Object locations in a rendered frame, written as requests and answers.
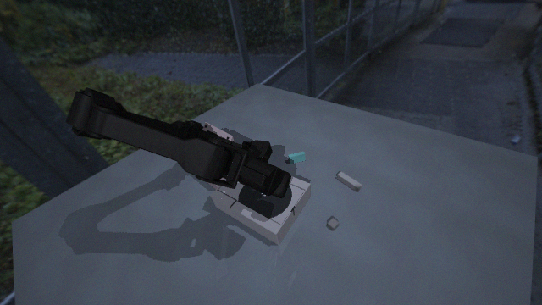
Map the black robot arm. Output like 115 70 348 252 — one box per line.
65 87 282 196

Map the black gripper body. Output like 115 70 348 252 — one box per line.
223 170 291 198

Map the dark grey round disc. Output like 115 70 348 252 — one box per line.
238 186 292 219

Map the teal rectangular block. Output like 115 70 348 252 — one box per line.
288 152 306 164

